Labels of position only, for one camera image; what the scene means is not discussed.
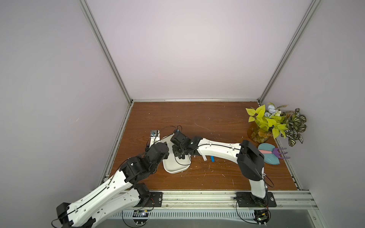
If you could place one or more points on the white ribbed cable duct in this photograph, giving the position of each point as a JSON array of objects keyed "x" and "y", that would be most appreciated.
[{"x": 192, "y": 214}]

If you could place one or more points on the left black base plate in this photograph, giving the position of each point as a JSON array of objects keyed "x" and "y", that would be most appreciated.
[{"x": 154, "y": 201}]

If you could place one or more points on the white oval storage box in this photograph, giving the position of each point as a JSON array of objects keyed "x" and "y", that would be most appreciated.
[{"x": 173, "y": 164}]

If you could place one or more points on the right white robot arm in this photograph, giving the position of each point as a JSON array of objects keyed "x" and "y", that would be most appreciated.
[{"x": 249, "y": 159}]

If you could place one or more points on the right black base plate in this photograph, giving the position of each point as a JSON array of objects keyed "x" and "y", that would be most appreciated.
[{"x": 246, "y": 199}]

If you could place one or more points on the right small circuit board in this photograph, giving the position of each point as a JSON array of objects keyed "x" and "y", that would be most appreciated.
[{"x": 262, "y": 217}]

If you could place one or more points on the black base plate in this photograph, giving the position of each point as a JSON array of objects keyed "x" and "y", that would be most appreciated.
[
  {"x": 154, "y": 201},
  {"x": 246, "y": 199}
]

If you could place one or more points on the striped dark leaf plant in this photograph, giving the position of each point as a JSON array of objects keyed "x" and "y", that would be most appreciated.
[{"x": 296, "y": 124}]

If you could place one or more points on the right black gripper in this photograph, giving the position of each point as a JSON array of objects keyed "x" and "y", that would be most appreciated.
[{"x": 179, "y": 151}]

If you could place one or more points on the yellow-green potted plant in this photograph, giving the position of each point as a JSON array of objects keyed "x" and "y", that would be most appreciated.
[{"x": 269, "y": 121}]

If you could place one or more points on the pink purple toy fork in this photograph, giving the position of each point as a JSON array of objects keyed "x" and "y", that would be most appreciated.
[{"x": 276, "y": 152}]

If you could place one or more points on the teal leaf-shaped dish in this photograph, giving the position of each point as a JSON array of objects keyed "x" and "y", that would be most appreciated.
[{"x": 269, "y": 158}]

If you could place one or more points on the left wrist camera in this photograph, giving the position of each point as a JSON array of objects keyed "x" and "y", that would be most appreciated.
[{"x": 154, "y": 136}]

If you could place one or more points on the left small circuit board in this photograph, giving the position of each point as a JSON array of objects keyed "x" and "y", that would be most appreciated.
[{"x": 140, "y": 217}]

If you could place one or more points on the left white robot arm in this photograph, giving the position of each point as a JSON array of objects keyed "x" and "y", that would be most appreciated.
[{"x": 123, "y": 190}]

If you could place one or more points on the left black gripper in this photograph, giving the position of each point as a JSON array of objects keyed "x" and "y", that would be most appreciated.
[{"x": 166, "y": 153}]

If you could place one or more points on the small circuit board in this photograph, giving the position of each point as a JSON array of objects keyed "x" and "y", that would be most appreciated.
[
  {"x": 262, "y": 217},
  {"x": 140, "y": 217}
]

